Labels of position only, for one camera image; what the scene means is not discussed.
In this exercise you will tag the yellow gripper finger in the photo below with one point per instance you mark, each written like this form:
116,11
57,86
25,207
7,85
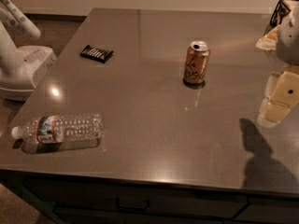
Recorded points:
269,40
280,96

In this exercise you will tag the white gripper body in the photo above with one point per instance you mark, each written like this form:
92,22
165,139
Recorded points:
289,42

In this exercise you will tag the orange La Croix can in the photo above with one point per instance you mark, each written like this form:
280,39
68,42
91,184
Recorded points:
196,62

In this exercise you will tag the black rxbar chocolate bar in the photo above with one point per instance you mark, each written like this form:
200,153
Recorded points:
95,54

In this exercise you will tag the clear plastic water bottle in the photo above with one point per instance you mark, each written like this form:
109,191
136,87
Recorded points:
56,129

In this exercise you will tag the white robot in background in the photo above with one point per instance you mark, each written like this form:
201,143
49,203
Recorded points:
20,68

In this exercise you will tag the black wire basket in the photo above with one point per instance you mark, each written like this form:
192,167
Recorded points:
283,8

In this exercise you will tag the dark drawer handle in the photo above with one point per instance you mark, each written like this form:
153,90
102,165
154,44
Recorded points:
134,205

